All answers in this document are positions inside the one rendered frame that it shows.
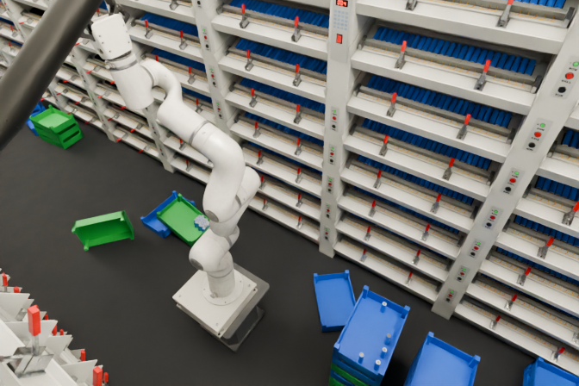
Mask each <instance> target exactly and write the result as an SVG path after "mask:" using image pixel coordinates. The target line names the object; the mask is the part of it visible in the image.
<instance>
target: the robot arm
mask: <svg viewBox="0 0 579 386"><path fill-rule="evenodd" d="M105 2H106V4H107V5H109V13H108V14H107V15H104V16H100V17H98V18H96V19H93V20H90V22H89V24H88V25H87V27H86V29H85V30H84V32H85V33H84V32H83V33H82V34H81V36H80V38H83V39H87V40H90V43H91V44H92V46H93V47H94V48H95V50H96V51H97V53H98V54H99V56H100V57H101V58H102V59H106V60H105V63H106V66H105V67H106V69H108V70H109V72H110V74H111V76H112V78H113V79H114V81H115V84H116V86H117V88H118V90H119V91H120V93H121V96H122V98H123V101H124V103H125V104H126V106H127V108H128V109H130V110H138V109H143V108H146V107H147V106H149V105H150V104H152V103H153V100H154V99H153V95H152V92H151V88H152V87H153V86H155V85H157V86H159V87H160V88H161V89H163V90H164V91H165V92H166V93H167V95H168V96H167V98H166V99H165V100H164V102H163V103H162V104H161V106H160V107H159V109H158V112H157V117H158V120H159V121H160V122H161V123H162V124H163V125H164V126H165V127H166V128H168V129H169V130H170V131H172V132H173V133H174V134H175V135H176V136H178V137H179V138H180V139H182V140H183V141H185V142H186V143H187V144H189V145H190V146H192V147H193V148H194V149H196V150H197V151H198V152H199V153H200V154H202V155H203V156H204V157H206V158H207V159H209V160H210V161H211V162H212V164H213V170H212V172H211V175H210V178H209V181H208V184H207V187H206V190H205V192H204V196H203V209H204V212H205V214H206V216H207V217H208V218H209V229H208V230H207V231H206V232H205V233H204V234H203V235H202V236H201V238H200V239H199V240H198V241H197V242H196V243H195V244H194V245H193V246H192V248H191V250H190V255H189V259H190V263H191V264H192V265H193V266H194V267H196V268H197V269H198V270H200V271H205V272H207V276H206V277H205V279H204V281H203V283H202V292H203V295H204V297H205V299H206V300H207V301H208V302H210V303H212V304H214V305H216V306H225V305H228V304H230V303H232V302H234V301H235V300H237V299H238V297H239V296H240V294H241V292H242V289H243V281H242V278H241V276H240V274H239V273H238V272H237V271H235V270H234V269H233V258H232V255H231V253H230V252H229V251H228V250H229V249H230V248H231V246H232V245H233V244H234V242H235V241H236V240H237V239H238V237H239V234H240V230H239V228H238V226H237V223H238V221H239V219H240V217H241V216H242V214H243V213H244V211H245V210H246V208H247V206H248V205H249V203H250V201H251V200H252V199H253V197H254V196H255V194H256V192H257V190H258V187H259V183H260V180H259V176H258V173H257V172H256V171H255V170H253V169H252V168H250V167H247V166H246V162H245V157H244V154H243V152H242V150H241V148H240V146H239V145H238V143H237V142H236V141H235V140H233V139H232V138H231V137H229V136H228V135H226V134H225V133H223V132H222V131H221V130H220V129H219V128H217V127H216V126H214V125H213V124H212V123H210V122H209V121H207V120H206V119H204V118H203V117H201V116H200V115H199V114H197V113H196V112H195V111H194V110H192V109H190V108H189V107H188V106H186V105H185V104H184V103H183V100H182V89H181V84H180V83H179V81H178V79H177V77H176V76H175V75H174V74H173V73H172V72H171V71H170V70H168V69H167V68H166V67H164V66H163V65H161V64H160V63H159V62H157V61H155V60H152V59H149V60H146V61H144V62H142V63H140V64H139V62H138V60H137V59H136V56H135V54H134V52H132V51H131V49H132V44H131V40H130V37H129V34H128V30H127V27H126V23H127V22H128V19H129V17H130V14H129V13H128V12H127V11H126V10H125V9H124V8H123V7H122V6H120V5H119V4H118V3H116V2H115V0H105ZM119 12H121V14H122V17H121V15H119Z"/></svg>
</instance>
